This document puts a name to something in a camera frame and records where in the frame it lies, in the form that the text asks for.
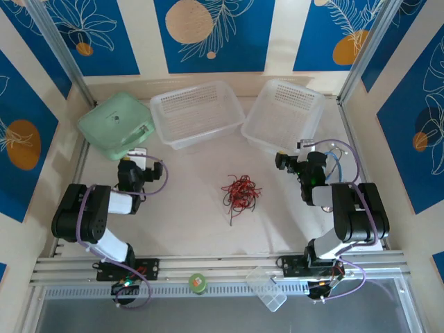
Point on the aluminium mounting rail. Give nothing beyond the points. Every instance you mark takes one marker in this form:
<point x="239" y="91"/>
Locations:
<point x="222" y="265"/>

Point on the small round metal grommet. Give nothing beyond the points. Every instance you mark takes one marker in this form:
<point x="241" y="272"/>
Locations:
<point x="326" y="209"/>

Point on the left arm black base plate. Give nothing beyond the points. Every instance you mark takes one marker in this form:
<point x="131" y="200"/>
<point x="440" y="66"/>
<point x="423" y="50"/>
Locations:
<point x="149" y="268"/>

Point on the mint green zip case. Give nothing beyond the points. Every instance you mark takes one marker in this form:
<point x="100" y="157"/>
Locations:
<point x="111" y="121"/>

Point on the blue floral wall poster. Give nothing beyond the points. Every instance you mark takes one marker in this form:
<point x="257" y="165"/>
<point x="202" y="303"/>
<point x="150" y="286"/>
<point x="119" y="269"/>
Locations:
<point x="312" y="34"/>
<point x="243" y="52"/>
<point x="399" y="156"/>
<point x="34" y="173"/>
<point x="34" y="52"/>
<point x="392" y="52"/>
<point x="114" y="52"/>

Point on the small black control board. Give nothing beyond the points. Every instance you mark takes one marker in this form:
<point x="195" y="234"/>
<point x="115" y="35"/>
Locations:
<point x="121" y="288"/>
<point x="319" y="292"/>

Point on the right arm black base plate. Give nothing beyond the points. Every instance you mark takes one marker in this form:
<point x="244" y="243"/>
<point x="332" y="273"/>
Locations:
<point x="291" y="266"/>

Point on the clear plastic organizer box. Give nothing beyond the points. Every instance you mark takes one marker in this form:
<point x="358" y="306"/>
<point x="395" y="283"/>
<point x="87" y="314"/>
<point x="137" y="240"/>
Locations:
<point x="267" y="289"/>

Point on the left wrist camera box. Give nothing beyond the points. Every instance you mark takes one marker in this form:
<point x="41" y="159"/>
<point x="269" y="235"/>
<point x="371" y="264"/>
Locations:
<point x="138" y="156"/>

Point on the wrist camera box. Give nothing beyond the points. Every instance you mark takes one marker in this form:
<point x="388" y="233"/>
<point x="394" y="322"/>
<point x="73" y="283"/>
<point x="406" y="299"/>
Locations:
<point x="305" y="143"/>
<point x="138" y="156"/>

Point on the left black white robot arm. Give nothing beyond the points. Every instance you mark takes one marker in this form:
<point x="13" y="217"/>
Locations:
<point x="79" y="215"/>

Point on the aluminium frame post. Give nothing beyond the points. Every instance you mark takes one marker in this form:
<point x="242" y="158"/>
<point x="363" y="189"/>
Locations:
<point x="367" y="48"/>
<point x="59" y="45"/>

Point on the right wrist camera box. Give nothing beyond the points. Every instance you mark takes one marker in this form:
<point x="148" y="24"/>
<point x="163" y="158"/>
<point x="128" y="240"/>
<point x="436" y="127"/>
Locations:
<point x="305" y="143"/>

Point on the clear perforated plastic basket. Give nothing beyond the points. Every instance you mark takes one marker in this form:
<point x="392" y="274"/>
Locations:
<point x="284" y="111"/>
<point x="194" y="111"/>

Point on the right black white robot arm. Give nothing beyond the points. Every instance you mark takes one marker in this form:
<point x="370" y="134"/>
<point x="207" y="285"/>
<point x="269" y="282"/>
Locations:
<point x="357" y="215"/>

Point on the grey metal panel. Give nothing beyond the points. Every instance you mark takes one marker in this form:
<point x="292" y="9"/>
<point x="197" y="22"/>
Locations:
<point x="208" y="319"/>

